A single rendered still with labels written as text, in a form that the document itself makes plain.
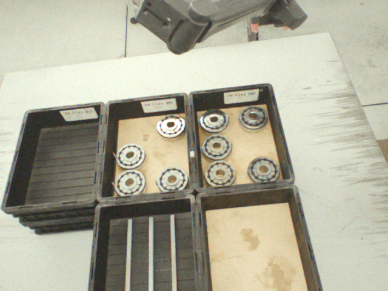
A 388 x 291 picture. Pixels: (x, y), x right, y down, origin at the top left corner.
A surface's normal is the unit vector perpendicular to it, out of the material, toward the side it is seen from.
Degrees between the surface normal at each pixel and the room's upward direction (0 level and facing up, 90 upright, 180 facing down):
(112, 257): 0
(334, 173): 0
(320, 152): 0
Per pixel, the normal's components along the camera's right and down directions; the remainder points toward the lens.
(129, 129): -0.10, -0.54
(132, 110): 0.07, 0.84
